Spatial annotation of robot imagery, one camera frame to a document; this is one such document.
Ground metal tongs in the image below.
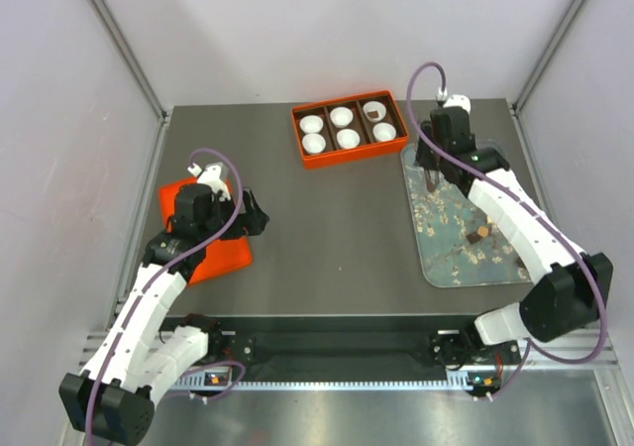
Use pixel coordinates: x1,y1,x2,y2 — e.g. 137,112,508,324
424,170,440,193

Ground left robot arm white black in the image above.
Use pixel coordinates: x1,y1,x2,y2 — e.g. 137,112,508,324
58,180,268,445

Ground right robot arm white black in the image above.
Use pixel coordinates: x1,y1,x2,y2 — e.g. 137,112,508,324
416,105,613,363

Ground orange box lid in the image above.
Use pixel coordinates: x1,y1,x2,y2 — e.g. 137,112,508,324
158,176,253,284

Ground white paper cup front right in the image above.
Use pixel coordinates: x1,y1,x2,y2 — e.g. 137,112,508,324
372,122,397,143

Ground white paper cup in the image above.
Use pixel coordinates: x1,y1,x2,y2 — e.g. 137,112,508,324
330,106,354,129
363,100,386,123
299,115,324,134
372,122,397,143
336,129,361,150
301,133,326,155

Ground white paper cup back right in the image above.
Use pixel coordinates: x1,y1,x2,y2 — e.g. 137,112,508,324
363,100,386,123

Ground blue floral tray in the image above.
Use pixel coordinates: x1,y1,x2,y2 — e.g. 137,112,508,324
400,143,529,288

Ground white paper cup front middle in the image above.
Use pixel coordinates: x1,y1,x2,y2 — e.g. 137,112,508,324
336,129,361,150

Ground white paper cup front left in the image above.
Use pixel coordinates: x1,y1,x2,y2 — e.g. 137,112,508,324
301,133,326,155

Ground white paper cup back middle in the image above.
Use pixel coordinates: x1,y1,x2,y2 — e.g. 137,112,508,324
330,106,354,129

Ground white paper cup back left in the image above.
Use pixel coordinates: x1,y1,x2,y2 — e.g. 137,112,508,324
299,115,324,134

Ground orange compartment box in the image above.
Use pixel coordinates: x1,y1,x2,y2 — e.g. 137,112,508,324
291,90,409,169

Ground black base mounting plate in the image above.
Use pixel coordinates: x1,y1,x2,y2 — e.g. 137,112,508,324
208,331,520,370

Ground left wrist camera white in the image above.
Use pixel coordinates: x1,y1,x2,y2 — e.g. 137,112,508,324
187,162,232,201

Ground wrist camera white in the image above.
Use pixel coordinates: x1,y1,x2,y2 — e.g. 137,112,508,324
436,91,472,113
187,162,232,201

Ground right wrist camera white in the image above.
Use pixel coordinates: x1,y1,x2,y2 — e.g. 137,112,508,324
436,91,472,113

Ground grey slotted cable duct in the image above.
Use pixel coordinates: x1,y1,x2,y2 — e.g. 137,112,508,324
98,370,501,392

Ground aluminium frame rail front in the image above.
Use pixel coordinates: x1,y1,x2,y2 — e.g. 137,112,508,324
78,328,619,371

